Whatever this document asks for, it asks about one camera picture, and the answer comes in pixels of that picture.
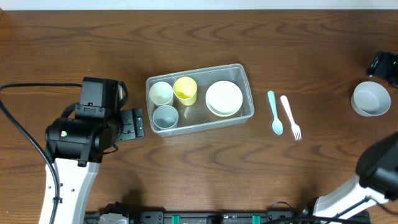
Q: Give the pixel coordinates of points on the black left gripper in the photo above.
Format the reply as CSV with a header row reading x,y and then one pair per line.
x,y
131,123

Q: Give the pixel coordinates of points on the light blue plastic cup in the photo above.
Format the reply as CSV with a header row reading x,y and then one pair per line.
x,y
165,117

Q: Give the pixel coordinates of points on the cream white plastic cup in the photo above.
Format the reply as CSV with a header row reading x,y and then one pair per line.
x,y
161,93

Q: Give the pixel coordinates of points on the yellow plastic cup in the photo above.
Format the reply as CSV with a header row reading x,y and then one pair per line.
x,y
185,89

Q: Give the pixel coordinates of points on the yellow plastic bowl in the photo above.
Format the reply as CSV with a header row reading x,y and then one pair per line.
x,y
222,114

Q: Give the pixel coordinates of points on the cream white plastic bowl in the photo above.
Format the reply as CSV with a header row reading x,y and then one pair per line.
x,y
224,96

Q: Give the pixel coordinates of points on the mint green plastic spoon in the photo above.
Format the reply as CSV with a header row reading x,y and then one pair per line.
x,y
276,124

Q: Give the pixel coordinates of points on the pink plastic fork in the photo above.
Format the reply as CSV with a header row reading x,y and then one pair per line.
x,y
294,126

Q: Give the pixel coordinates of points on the light blue plastic bowl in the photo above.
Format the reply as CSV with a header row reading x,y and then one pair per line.
x,y
370,99

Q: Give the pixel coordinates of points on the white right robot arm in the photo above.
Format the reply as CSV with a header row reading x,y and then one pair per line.
x,y
375,181

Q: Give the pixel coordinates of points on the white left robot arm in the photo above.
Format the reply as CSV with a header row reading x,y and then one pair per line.
x,y
76,148

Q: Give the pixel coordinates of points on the clear plastic container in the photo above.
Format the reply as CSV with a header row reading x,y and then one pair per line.
x,y
198,117

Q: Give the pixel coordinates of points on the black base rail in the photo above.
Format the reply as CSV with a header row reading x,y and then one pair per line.
x,y
120,213

